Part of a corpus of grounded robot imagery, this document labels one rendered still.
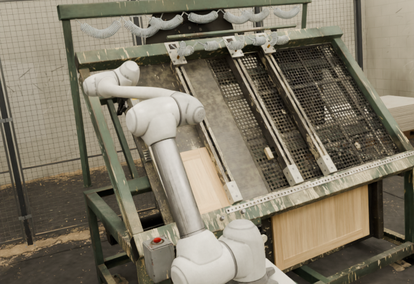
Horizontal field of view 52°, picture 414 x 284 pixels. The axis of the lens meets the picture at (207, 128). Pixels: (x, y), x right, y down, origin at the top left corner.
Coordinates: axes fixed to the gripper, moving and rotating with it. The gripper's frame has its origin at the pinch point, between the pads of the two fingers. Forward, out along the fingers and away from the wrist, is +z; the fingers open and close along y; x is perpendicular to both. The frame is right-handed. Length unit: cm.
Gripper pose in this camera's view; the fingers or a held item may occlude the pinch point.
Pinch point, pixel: (119, 111)
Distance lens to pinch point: 251.2
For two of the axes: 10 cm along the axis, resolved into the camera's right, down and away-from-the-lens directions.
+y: 3.8, 8.4, -4.0
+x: 8.8, -1.8, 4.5
